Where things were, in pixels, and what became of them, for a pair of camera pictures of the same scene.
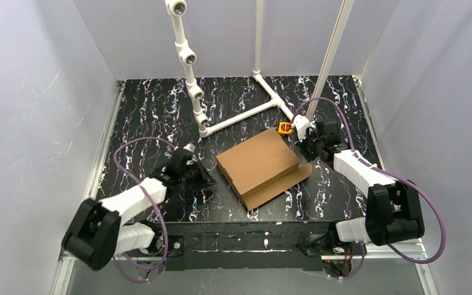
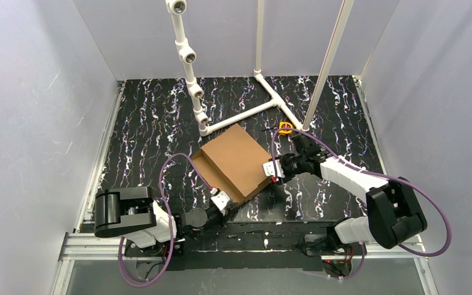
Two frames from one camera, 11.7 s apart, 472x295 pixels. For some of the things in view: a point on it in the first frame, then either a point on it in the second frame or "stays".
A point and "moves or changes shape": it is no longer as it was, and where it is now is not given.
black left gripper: x=197 y=170 -> x=228 y=208
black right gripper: x=309 y=144 -> x=282 y=165
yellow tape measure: x=284 y=127 stays
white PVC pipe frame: x=177 y=8 stays
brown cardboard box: x=262 y=166 moves or changes shape
